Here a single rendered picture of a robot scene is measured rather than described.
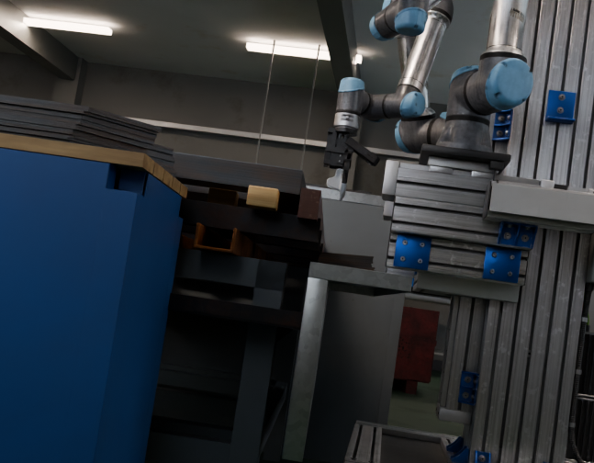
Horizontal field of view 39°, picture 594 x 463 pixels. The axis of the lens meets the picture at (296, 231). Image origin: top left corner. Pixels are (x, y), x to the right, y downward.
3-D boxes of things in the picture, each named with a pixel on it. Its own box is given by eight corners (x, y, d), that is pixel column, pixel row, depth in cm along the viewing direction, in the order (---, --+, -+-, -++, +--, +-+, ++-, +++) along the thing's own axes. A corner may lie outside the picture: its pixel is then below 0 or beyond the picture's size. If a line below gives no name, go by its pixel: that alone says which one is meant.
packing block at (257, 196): (245, 204, 166) (249, 185, 167) (248, 207, 171) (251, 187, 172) (275, 208, 166) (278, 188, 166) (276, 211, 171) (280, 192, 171)
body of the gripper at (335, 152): (323, 169, 253) (329, 129, 254) (351, 173, 252) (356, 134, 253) (322, 164, 245) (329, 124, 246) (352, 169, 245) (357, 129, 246)
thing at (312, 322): (281, 458, 159) (308, 276, 162) (302, 389, 289) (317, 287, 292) (302, 462, 159) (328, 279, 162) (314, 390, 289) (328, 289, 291)
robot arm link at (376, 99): (397, 123, 257) (376, 114, 249) (368, 124, 264) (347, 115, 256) (401, 98, 258) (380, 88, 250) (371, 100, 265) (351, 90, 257)
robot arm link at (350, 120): (359, 119, 254) (360, 114, 246) (357, 135, 253) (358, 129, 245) (335, 117, 254) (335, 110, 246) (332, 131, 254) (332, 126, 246)
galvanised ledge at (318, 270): (308, 276, 162) (310, 261, 162) (317, 287, 292) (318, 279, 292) (410, 291, 161) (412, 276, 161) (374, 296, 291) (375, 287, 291)
